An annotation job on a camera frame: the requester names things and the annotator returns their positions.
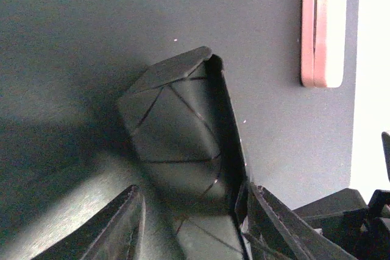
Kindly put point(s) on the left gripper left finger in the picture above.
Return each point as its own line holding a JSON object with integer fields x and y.
{"x": 115, "y": 232}

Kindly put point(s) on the pink glasses case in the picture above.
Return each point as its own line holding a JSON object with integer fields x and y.
{"x": 323, "y": 43}

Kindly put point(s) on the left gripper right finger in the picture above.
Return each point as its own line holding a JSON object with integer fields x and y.
{"x": 272, "y": 231}

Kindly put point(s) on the black glasses case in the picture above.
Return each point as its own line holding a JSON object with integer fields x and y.
{"x": 182, "y": 129}

